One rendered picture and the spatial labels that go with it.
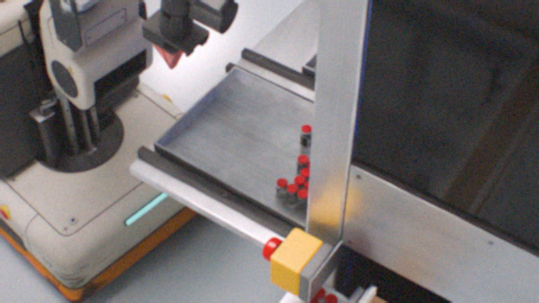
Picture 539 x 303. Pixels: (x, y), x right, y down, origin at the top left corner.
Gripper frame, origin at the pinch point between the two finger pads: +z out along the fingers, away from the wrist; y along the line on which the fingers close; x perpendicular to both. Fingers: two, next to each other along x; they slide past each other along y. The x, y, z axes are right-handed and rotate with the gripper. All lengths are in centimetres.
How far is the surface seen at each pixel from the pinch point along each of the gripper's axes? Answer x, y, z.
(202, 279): 20, 1, 109
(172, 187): -10.1, 8.7, 19.0
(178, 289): 14, -3, 110
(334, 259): -14.7, 43.2, 1.5
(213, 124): 6.8, 5.9, 19.2
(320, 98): -12.6, 32.9, -27.6
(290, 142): 11.4, 20.8, 16.9
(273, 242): -18.3, 34.0, 1.3
